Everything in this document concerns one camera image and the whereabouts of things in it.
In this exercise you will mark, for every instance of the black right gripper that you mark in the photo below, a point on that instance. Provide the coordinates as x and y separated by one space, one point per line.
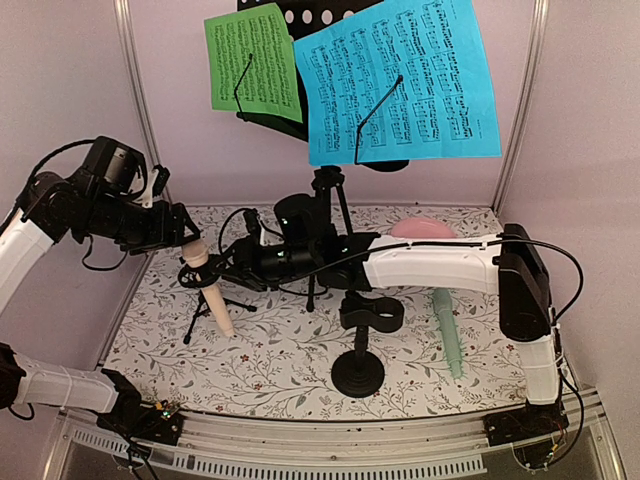
244 269

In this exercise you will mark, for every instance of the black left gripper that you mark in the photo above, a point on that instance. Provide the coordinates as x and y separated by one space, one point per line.
161 236

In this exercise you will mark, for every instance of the beige toy microphone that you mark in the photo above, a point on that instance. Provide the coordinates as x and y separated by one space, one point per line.
196 256

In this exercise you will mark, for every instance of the black tripod microphone stand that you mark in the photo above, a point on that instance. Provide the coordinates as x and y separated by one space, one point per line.
202 307

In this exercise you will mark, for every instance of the black round-base microphone stand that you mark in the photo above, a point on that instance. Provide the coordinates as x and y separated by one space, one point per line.
359 373

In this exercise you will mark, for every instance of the mint green toy microphone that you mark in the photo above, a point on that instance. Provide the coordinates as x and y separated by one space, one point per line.
443 309

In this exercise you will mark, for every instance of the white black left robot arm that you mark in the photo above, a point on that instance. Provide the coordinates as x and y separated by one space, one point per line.
112 195

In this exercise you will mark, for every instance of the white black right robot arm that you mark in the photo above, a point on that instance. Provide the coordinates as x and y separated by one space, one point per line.
507 265

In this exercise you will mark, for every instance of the pink plastic plate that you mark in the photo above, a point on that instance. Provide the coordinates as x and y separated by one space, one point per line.
422 228

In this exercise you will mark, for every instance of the green sheet music page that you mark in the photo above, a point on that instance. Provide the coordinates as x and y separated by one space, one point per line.
252 63

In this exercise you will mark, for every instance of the blue sheet music page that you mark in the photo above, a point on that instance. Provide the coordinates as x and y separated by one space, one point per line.
450 97

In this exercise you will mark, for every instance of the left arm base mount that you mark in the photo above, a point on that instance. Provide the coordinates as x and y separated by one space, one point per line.
132 418

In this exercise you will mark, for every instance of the aluminium front rail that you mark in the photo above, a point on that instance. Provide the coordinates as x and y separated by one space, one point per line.
447 447

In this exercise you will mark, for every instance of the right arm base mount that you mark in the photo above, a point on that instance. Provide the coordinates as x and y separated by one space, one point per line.
536 431

